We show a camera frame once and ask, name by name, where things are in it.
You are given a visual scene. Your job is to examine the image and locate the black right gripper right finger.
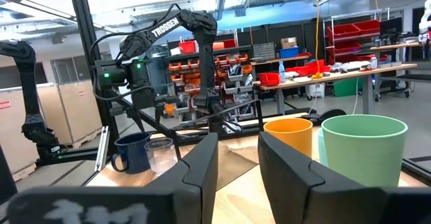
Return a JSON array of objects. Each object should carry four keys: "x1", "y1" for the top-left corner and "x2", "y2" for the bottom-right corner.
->
[{"x1": 257, "y1": 131, "x2": 431, "y2": 224}]

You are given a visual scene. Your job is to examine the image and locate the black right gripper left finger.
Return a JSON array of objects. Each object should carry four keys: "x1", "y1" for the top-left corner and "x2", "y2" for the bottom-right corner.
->
[{"x1": 6, "y1": 132, "x2": 219, "y2": 224}]

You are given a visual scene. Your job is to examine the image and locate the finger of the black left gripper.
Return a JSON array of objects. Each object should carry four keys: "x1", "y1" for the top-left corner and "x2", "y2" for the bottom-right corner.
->
[
  {"x1": 125, "y1": 108, "x2": 147, "y2": 133},
  {"x1": 154, "y1": 104, "x2": 166, "y2": 131}
]

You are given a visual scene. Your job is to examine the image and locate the navy blue enamel mug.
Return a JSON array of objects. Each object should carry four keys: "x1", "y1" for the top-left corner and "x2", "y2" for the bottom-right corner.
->
[{"x1": 110, "y1": 132, "x2": 152, "y2": 174}]

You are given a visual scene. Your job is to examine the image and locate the clear glass mug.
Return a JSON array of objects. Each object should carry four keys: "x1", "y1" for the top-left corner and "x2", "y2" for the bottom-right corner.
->
[{"x1": 144, "y1": 137, "x2": 178, "y2": 175}]

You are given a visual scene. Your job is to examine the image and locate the orange plastic cup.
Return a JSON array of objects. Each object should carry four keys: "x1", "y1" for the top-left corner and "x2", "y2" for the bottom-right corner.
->
[{"x1": 263, "y1": 118, "x2": 314, "y2": 158}]

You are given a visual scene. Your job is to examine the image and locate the teal plastic mug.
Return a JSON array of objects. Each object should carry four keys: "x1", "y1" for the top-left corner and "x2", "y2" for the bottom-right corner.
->
[{"x1": 317, "y1": 128, "x2": 329, "y2": 167}]

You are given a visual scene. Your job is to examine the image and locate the tall green ribbed cup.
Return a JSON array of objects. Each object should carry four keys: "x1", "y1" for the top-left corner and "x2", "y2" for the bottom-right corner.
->
[{"x1": 321, "y1": 114, "x2": 409, "y2": 188}]

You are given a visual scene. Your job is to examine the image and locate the red bin shelf rack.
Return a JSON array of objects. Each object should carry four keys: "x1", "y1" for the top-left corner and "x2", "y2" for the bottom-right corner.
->
[{"x1": 323, "y1": 18, "x2": 381, "y2": 65}]

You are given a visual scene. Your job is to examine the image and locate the parts bin rack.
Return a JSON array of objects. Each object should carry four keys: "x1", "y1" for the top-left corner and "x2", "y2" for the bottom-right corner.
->
[{"x1": 166, "y1": 38, "x2": 253, "y2": 124}]

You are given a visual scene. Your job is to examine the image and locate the large cardboard crate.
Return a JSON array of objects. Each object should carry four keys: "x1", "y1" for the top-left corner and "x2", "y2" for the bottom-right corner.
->
[
  {"x1": 0, "y1": 85, "x2": 40, "y2": 182},
  {"x1": 36, "y1": 80, "x2": 104, "y2": 148}
]

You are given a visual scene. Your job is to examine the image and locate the beige cloth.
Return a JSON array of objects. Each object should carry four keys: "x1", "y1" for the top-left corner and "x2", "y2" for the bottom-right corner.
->
[{"x1": 151, "y1": 139, "x2": 260, "y2": 191}]

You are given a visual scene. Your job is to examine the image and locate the red plastic bin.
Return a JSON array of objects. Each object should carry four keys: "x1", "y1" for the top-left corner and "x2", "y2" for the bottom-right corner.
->
[
  {"x1": 286, "y1": 59, "x2": 331, "y2": 77},
  {"x1": 258, "y1": 72, "x2": 280, "y2": 87}
]

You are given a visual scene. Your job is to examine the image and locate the green plastic bin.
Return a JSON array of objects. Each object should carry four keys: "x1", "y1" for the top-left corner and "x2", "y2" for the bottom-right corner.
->
[{"x1": 333, "y1": 77, "x2": 364, "y2": 98}]

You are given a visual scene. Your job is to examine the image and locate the wooden workbench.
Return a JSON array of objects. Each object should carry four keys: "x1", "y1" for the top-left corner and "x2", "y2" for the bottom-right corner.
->
[
  {"x1": 254, "y1": 63, "x2": 418, "y2": 116},
  {"x1": 370, "y1": 41, "x2": 431, "y2": 102}
]

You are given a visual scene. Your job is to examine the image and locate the grey small parts cabinet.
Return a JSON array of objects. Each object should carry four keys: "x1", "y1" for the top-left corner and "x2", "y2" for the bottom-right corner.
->
[{"x1": 253, "y1": 42, "x2": 276, "y2": 62}]

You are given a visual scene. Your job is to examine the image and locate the blue plastic bin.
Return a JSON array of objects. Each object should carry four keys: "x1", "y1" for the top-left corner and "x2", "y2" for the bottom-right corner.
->
[{"x1": 278, "y1": 46, "x2": 300, "y2": 59}]

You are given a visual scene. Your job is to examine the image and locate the cardboard box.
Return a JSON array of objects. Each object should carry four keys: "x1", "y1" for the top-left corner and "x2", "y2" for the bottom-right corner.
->
[{"x1": 281, "y1": 37, "x2": 298, "y2": 49}]

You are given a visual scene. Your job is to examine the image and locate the white humanoid robot figure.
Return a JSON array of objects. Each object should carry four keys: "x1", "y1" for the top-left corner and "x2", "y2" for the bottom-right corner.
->
[{"x1": 418, "y1": 0, "x2": 431, "y2": 43}]

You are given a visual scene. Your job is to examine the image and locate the silver aluminium bracket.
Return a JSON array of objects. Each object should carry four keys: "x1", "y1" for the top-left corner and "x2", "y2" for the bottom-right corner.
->
[{"x1": 95, "y1": 126, "x2": 110, "y2": 172}]

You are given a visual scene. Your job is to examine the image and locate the black aluminium rig frame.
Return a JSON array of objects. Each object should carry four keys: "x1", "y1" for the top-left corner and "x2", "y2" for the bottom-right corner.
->
[{"x1": 35, "y1": 0, "x2": 431, "y2": 184}]

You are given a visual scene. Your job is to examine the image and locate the yellow hanging cord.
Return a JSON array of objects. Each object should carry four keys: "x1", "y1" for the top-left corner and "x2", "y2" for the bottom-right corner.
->
[{"x1": 311, "y1": 0, "x2": 324, "y2": 80}]

